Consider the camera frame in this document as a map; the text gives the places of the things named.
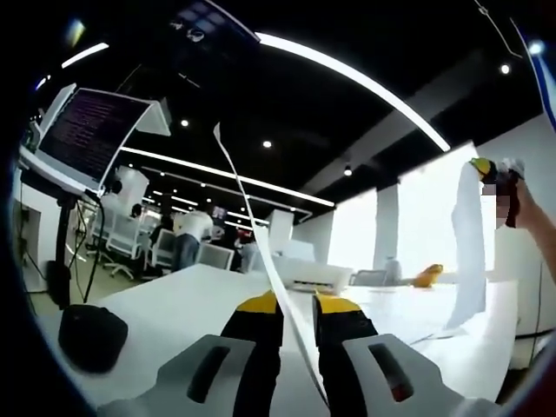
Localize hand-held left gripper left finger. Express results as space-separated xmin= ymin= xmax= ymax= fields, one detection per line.
xmin=97 ymin=289 xmax=284 ymax=417

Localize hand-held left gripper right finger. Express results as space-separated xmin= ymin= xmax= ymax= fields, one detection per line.
xmin=311 ymin=291 xmax=500 ymax=417

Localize aligned bundle of printing papers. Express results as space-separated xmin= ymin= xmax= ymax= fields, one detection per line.
xmin=212 ymin=122 xmax=329 ymax=403

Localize single printing paper sheet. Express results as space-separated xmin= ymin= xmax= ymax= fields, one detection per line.
xmin=446 ymin=161 xmax=488 ymax=331

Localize person's right hand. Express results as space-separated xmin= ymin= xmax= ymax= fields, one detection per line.
xmin=510 ymin=180 xmax=529 ymax=228

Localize white mesh office chair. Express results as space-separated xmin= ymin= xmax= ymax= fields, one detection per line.
xmin=106 ymin=208 xmax=144 ymax=279
xmin=197 ymin=242 xmax=234 ymax=270
xmin=154 ymin=228 xmax=177 ymax=268
xmin=349 ymin=268 xmax=387 ymax=287

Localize white printer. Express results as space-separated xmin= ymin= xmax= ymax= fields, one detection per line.
xmin=271 ymin=241 xmax=354 ymax=293

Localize large bright window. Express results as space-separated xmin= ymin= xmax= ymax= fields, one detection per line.
xmin=397 ymin=142 xmax=496 ymax=275

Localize white cylindrical appliance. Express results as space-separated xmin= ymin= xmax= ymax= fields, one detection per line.
xmin=384 ymin=256 xmax=403 ymax=286

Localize white table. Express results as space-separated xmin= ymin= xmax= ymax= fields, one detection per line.
xmin=43 ymin=264 xmax=520 ymax=409

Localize orange plush toy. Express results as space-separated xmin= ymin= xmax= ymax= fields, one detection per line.
xmin=410 ymin=262 xmax=444 ymax=288

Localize small bright window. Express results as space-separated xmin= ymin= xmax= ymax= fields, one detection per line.
xmin=328 ymin=189 xmax=378 ymax=268

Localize black round bag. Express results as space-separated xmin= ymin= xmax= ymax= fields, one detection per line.
xmin=58 ymin=303 xmax=129 ymax=374

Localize long curved ceiling light strip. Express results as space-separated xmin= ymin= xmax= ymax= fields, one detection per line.
xmin=119 ymin=146 xmax=335 ymax=208
xmin=255 ymin=32 xmax=451 ymax=151

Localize small black box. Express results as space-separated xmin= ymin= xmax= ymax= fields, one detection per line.
xmin=45 ymin=260 xmax=70 ymax=309

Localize black laptop stand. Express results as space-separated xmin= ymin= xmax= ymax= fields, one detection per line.
xmin=54 ymin=190 xmax=75 ymax=309

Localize white side desk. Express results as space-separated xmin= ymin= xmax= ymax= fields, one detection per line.
xmin=17 ymin=182 xmax=60 ymax=295

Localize ceiling air conditioner unit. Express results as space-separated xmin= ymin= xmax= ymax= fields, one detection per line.
xmin=138 ymin=97 xmax=173 ymax=136

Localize open silver laptop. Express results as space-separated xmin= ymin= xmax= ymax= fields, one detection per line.
xmin=19 ymin=84 xmax=153 ymax=195

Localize blue white wall display board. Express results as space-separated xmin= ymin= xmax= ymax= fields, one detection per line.
xmin=512 ymin=17 xmax=556 ymax=127

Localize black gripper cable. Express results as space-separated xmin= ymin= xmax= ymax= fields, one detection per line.
xmin=523 ymin=260 xmax=546 ymax=370

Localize black laptop cable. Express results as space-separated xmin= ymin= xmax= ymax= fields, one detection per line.
xmin=64 ymin=195 xmax=108 ymax=305

